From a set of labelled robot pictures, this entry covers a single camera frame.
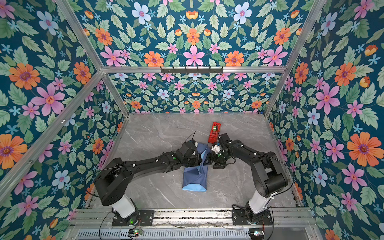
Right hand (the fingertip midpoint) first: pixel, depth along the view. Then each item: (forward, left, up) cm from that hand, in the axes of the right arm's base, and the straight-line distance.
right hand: (208, 164), depth 88 cm
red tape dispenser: (+23, -5, +1) cm, 24 cm away
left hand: (0, +1, +6) cm, 6 cm away
